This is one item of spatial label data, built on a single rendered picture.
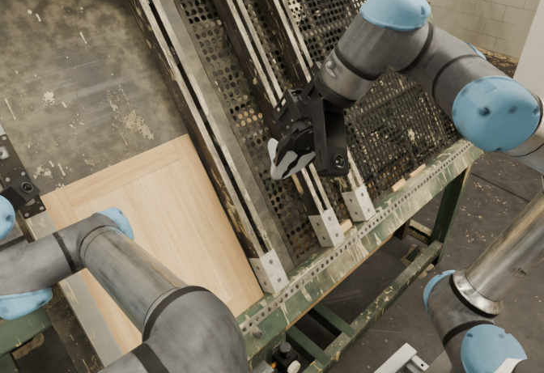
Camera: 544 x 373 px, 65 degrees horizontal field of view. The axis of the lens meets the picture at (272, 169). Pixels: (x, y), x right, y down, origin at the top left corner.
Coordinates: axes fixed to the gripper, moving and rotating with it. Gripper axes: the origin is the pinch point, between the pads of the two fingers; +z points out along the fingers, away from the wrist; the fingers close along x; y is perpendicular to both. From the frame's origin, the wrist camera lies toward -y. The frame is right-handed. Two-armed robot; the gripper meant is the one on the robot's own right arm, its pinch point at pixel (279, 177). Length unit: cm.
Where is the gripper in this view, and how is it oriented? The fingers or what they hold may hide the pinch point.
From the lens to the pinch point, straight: 74.3
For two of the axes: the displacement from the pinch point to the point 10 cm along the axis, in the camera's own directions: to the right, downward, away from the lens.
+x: -8.2, -0.2, -5.7
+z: -4.6, 6.1, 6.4
